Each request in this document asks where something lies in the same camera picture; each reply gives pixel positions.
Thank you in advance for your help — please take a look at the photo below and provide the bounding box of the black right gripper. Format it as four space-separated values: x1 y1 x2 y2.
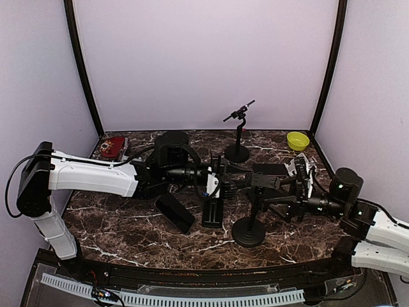
264 177 347 224

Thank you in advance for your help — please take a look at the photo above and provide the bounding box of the red patterned round plate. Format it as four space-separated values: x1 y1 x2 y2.
99 136 128 160

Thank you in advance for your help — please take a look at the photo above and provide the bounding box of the grey small phone stand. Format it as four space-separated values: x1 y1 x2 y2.
284 153 316 177

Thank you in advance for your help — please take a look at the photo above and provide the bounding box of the purple phone in clear case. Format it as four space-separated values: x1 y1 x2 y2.
120 139 129 161

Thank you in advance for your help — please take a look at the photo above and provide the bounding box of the lime green plastic bowl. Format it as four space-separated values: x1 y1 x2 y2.
287 131 310 152

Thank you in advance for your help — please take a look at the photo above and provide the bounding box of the black rear gooseneck phone stand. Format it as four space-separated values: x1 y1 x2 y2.
223 100 255 163

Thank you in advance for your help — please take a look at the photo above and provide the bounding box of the white cable duct strip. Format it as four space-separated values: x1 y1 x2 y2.
40 273 305 306

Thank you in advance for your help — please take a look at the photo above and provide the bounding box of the black front tripod phone stand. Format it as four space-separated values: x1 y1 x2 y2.
231 173 280 248

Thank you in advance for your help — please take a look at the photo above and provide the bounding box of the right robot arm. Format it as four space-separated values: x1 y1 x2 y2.
252 158 408 278

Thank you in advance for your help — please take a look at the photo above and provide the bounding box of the black phone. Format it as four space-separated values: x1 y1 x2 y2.
155 192 196 235

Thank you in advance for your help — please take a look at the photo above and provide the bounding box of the dark phone near bowl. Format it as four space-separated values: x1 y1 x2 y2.
252 164 288 177

